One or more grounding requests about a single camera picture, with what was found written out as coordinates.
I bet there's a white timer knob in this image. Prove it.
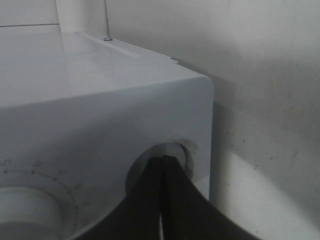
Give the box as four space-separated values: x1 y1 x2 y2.
0 187 64 240

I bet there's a white microwave oven body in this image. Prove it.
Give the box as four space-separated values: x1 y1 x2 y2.
0 32 214 240

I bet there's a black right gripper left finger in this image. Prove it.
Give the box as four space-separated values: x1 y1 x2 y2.
77 157 163 240

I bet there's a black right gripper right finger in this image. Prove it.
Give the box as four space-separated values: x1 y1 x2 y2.
161 155 256 240

